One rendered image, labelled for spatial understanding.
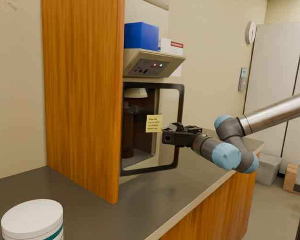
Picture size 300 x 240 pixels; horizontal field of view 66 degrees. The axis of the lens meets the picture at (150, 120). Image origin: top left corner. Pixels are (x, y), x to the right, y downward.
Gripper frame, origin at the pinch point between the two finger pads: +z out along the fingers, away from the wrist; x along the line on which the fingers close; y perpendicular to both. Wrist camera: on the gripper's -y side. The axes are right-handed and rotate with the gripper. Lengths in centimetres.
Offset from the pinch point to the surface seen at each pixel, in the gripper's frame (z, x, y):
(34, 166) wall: 38, -26, -52
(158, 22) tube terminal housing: 15.6, 44.9, 0.1
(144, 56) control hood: -2.0, 28.5, -13.2
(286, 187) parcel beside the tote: 90, -116, 240
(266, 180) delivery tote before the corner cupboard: 110, -113, 226
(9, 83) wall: 34, 15, -60
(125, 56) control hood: 0.3, 28.3, -19.6
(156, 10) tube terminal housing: 15, 49, -2
